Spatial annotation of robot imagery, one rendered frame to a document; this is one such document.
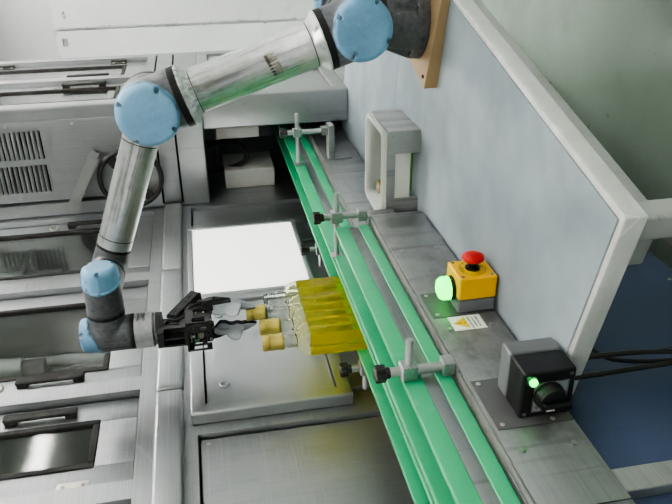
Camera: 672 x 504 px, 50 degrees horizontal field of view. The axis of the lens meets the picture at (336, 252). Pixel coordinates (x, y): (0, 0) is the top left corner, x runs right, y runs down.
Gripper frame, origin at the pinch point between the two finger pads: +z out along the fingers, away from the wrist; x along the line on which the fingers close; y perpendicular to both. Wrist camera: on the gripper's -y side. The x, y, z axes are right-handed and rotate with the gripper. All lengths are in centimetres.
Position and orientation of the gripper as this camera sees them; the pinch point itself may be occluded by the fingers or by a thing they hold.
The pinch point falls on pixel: (249, 313)
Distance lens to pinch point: 159.1
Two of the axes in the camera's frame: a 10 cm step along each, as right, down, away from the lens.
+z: 9.8, -0.9, 1.7
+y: 1.9, 4.4, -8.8
